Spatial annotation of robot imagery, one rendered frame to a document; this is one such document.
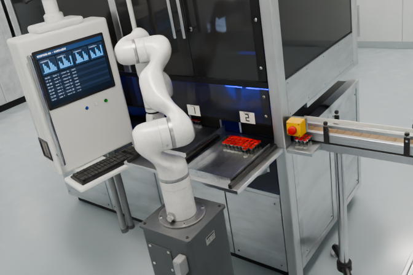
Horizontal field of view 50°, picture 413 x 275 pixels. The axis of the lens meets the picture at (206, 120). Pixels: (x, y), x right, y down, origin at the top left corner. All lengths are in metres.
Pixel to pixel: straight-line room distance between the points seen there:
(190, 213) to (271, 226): 0.81
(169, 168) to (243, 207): 0.95
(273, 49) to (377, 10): 4.78
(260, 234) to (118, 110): 1.06
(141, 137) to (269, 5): 0.79
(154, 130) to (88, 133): 0.99
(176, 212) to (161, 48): 0.65
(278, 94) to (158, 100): 0.62
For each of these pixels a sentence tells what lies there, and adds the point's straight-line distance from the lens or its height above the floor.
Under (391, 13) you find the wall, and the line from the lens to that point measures 6.67.
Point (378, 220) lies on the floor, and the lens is 3.18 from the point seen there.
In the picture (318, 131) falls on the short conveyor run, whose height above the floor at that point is 0.93.
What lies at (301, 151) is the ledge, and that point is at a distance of 2.14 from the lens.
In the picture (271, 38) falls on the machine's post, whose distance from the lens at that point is 1.99.
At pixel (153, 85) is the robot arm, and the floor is 1.38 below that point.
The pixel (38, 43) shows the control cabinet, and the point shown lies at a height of 1.51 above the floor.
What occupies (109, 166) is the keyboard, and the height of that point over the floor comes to 0.83.
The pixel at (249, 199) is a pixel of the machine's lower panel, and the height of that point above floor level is 0.53.
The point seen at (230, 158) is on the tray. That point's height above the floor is 0.88.
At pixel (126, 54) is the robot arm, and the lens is 1.81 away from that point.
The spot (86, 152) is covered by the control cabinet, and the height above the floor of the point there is 0.87.
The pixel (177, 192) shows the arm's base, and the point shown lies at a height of 1.00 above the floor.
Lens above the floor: 1.89
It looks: 23 degrees down
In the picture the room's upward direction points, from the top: 10 degrees counter-clockwise
